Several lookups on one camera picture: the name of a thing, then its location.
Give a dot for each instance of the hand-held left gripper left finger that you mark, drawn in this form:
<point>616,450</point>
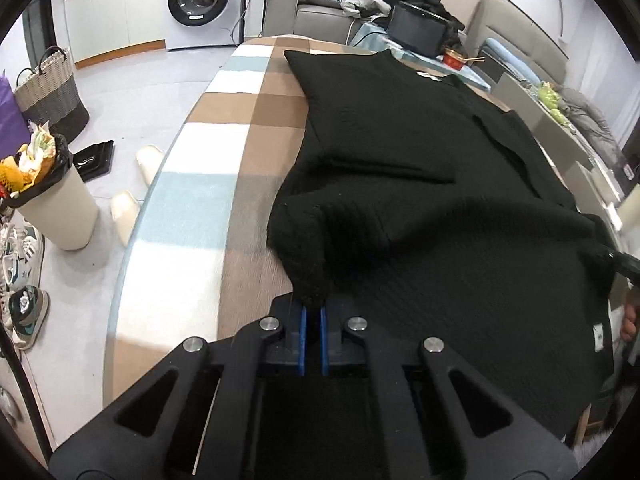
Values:
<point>301,342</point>

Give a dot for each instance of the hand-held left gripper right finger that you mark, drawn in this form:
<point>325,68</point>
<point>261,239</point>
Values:
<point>324,342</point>

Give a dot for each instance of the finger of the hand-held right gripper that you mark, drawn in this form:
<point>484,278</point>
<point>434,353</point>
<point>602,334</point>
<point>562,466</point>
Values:
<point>606,254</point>

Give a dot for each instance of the black knit sweater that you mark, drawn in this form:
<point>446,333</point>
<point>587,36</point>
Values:
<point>425,210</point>

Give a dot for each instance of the person's right hand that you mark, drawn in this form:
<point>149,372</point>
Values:
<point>630,325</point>

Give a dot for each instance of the black cardboard box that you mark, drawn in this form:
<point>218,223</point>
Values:
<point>631,162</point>

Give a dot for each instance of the grey sofa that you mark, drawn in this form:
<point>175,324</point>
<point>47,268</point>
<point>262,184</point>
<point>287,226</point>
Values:
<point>560,145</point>
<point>320,22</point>

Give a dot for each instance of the grey duvet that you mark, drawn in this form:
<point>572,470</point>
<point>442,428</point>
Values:
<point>592,120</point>

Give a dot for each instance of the green plush toy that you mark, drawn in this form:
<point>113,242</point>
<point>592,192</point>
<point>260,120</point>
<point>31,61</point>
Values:
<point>550,100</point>

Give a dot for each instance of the checked blanket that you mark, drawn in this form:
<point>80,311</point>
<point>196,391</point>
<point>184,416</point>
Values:
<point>200,210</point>

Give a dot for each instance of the cream slipper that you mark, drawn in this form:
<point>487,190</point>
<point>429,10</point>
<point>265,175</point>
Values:
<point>125,215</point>
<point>149,162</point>

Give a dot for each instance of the grey upholstered headboard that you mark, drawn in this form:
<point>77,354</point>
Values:
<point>525,40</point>

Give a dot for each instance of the red bowl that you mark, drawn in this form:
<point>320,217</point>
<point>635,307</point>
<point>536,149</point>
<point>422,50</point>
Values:
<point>454,60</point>

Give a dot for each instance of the white green sneaker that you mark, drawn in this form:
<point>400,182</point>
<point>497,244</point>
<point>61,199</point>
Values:
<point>27,315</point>
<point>22,260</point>

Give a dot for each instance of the cream trash bin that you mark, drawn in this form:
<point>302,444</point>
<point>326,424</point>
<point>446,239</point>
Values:
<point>60,210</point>

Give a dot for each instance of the black plastic tray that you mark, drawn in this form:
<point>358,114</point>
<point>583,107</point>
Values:
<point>95,160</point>

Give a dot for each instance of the black monitor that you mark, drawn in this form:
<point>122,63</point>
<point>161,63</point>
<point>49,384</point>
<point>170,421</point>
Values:
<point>415,30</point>

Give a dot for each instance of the light blue tablecloth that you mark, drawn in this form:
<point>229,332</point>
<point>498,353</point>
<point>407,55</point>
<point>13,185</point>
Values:
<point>372,35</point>

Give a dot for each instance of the grey hoodie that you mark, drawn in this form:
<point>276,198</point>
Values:
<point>365,5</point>

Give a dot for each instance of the woven laundry basket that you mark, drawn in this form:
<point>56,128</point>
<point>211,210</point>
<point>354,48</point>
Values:
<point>55,100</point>

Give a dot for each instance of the white washing machine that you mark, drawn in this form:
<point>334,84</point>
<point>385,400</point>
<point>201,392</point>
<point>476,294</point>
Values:
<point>200,0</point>

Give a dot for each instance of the purple bag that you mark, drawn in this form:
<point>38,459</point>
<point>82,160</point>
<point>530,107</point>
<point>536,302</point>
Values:
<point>12,115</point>

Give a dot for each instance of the white cabinet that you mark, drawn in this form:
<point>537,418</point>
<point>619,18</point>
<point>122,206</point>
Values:
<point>110,15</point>

